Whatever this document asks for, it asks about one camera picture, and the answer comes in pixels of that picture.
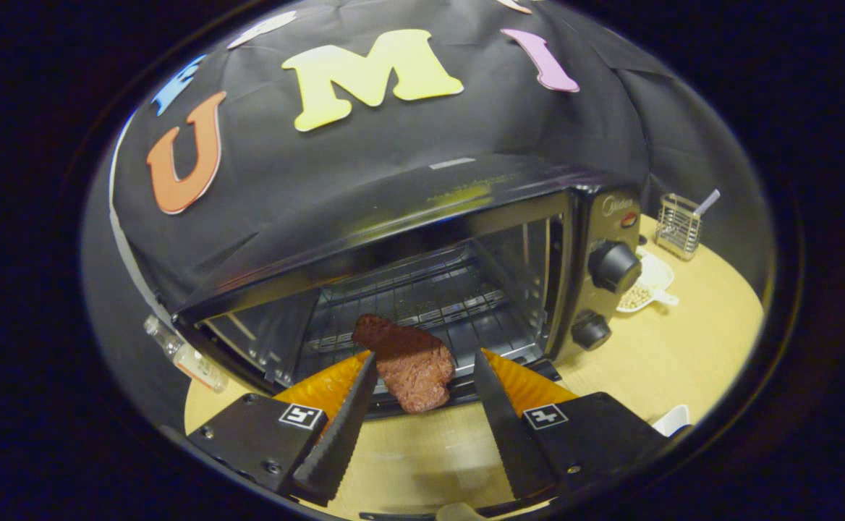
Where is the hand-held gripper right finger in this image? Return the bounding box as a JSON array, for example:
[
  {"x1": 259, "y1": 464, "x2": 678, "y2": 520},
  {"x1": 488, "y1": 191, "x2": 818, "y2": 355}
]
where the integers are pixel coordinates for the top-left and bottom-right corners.
[{"x1": 472, "y1": 347, "x2": 691, "y2": 500}]

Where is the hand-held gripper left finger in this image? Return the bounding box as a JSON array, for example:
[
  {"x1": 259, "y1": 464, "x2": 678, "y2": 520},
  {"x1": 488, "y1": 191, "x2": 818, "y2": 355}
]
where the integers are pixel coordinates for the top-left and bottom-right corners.
[{"x1": 187, "y1": 351, "x2": 378, "y2": 507}]

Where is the red raw meat slice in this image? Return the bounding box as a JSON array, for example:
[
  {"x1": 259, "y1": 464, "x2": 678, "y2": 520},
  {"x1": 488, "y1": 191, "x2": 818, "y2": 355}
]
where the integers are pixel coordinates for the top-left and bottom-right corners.
[{"x1": 352, "y1": 313, "x2": 457, "y2": 414}]

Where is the black toaster oven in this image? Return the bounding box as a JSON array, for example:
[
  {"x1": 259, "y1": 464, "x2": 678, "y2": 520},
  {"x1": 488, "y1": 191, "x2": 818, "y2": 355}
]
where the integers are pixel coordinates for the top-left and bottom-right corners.
[{"x1": 173, "y1": 156, "x2": 644, "y2": 435}]

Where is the white rectangular tray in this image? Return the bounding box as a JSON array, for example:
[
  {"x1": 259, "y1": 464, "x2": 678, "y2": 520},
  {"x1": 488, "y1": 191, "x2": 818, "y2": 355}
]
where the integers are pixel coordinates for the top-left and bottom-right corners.
[{"x1": 652, "y1": 404, "x2": 692, "y2": 438}]

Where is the clear bottle with orange label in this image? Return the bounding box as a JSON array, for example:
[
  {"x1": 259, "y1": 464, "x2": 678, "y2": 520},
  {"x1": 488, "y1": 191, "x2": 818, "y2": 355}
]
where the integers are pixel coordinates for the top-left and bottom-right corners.
[{"x1": 143, "y1": 314, "x2": 229, "y2": 394}]

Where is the white divided dish with beans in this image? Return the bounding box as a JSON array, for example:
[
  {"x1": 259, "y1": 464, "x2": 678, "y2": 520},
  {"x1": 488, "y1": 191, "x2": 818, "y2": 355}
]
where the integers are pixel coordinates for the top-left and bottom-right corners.
[{"x1": 616, "y1": 246, "x2": 681, "y2": 313}]

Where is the wire mesh utensil holder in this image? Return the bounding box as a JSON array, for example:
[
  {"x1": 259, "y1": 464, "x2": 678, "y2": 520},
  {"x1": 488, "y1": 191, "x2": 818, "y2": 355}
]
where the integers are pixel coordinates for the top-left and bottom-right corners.
[{"x1": 655, "y1": 193, "x2": 703, "y2": 261}]

